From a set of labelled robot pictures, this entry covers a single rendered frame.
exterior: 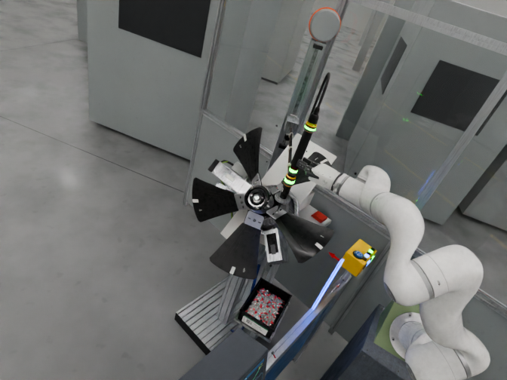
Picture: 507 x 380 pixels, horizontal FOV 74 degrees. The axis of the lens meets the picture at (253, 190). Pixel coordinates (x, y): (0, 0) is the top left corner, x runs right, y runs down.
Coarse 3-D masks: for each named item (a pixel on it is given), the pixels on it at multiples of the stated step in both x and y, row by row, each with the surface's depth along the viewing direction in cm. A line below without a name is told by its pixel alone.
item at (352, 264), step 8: (360, 240) 169; (352, 248) 162; (360, 248) 163; (368, 248) 165; (344, 256) 160; (352, 256) 157; (344, 264) 161; (352, 264) 158; (360, 264) 155; (352, 272) 159; (360, 272) 161
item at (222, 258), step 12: (240, 228) 150; (252, 228) 152; (228, 240) 148; (240, 240) 149; (252, 240) 152; (216, 252) 148; (228, 252) 148; (240, 252) 149; (252, 252) 151; (216, 264) 148; (228, 264) 148; (240, 264) 149; (252, 264) 151; (240, 276) 148; (252, 276) 150
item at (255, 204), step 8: (248, 192) 151; (256, 192) 150; (264, 192) 149; (248, 200) 150; (256, 200) 149; (264, 200) 148; (272, 200) 151; (256, 208) 147; (264, 208) 147; (264, 216) 156
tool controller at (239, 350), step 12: (228, 336) 92; (240, 336) 92; (216, 348) 88; (228, 348) 88; (240, 348) 88; (252, 348) 89; (264, 348) 89; (204, 360) 85; (216, 360) 85; (228, 360) 85; (240, 360) 85; (252, 360) 85; (264, 360) 89; (192, 372) 81; (204, 372) 82; (216, 372) 82; (228, 372) 82; (240, 372) 82; (252, 372) 85; (264, 372) 92
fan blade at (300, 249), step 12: (288, 216) 149; (288, 228) 143; (300, 228) 144; (312, 228) 145; (324, 228) 146; (288, 240) 139; (300, 240) 140; (312, 240) 140; (324, 240) 141; (300, 252) 136; (312, 252) 137
